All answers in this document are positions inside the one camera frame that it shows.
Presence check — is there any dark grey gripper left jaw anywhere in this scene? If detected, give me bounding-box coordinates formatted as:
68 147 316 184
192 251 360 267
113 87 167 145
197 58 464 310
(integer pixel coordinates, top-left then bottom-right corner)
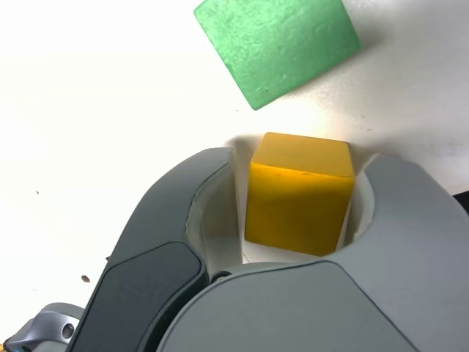
67 146 245 352

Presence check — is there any green cube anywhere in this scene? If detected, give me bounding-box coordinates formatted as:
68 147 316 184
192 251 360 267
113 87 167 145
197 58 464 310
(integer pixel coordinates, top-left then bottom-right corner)
193 0 362 112

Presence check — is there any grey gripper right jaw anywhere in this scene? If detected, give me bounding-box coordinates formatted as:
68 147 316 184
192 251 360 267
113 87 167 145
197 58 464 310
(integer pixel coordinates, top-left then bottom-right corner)
153 153 469 352

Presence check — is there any yellow cube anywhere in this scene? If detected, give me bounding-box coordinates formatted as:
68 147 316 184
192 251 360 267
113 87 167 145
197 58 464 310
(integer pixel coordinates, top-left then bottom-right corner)
244 131 357 257

